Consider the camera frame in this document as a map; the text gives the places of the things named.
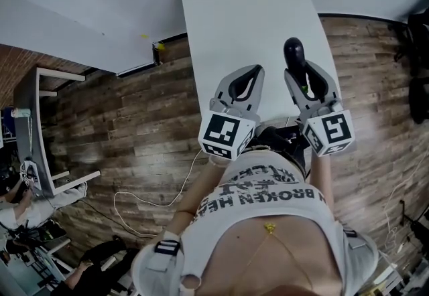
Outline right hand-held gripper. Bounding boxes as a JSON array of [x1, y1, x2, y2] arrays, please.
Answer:
[[284, 62, 356, 157]]

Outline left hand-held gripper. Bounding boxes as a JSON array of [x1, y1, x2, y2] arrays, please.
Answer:
[[198, 65, 265, 168]]

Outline person's left forearm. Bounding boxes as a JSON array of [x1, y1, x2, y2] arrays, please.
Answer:
[[173, 155, 233, 238]]

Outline person's right forearm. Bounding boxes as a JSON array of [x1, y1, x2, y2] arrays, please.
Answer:
[[308, 152, 336, 222]]

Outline white rectangular table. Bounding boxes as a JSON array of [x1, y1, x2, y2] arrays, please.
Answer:
[[178, 0, 343, 128]]

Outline black shorts with belt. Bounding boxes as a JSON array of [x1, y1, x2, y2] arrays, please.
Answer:
[[247, 125, 308, 177]]

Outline white printed shirt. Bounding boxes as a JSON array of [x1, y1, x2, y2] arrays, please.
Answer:
[[131, 150, 379, 296]]

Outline black office chair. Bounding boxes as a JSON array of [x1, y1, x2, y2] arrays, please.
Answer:
[[408, 76, 429, 125], [395, 8, 429, 78]]

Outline black tripod stand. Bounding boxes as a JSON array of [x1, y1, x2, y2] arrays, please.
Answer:
[[398, 199, 429, 232]]

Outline person's bare chest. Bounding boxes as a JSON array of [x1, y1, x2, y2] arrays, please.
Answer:
[[207, 217, 346, 296]]

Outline grey side table white legs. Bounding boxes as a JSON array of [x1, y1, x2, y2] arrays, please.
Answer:
[[13, 66, 101, 198]]

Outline pale green packet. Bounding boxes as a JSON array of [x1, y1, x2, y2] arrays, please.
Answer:
[[9, 107, 32, 119]]

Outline white device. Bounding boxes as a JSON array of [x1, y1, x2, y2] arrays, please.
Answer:
[[19, 160, 43, 188]]

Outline white metal rack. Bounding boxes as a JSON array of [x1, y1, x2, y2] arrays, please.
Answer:
[[0, 230, 73, 296]]

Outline thin white cable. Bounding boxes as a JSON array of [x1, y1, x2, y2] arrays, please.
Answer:
[[383, 147, 429, 252]]

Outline gold necklace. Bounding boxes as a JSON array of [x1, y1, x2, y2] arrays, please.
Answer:
[[239, 222, 314, 292]]

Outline long white floor cable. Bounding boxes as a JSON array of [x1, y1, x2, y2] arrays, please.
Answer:
[[113, 149, 204, 238]]

